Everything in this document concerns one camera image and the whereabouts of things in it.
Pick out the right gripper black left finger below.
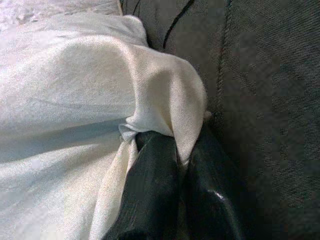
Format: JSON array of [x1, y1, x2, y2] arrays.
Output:
[[102, 131, 188, 240]]

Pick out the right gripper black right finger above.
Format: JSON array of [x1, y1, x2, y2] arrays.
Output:
[[186, 124, 247, 240]]

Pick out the white satin garment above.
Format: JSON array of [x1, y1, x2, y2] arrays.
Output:
[[0, 0, 208, 240]]

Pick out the dark grey jeans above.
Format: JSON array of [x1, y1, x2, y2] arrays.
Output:
[[119, 0, 320, 240]]

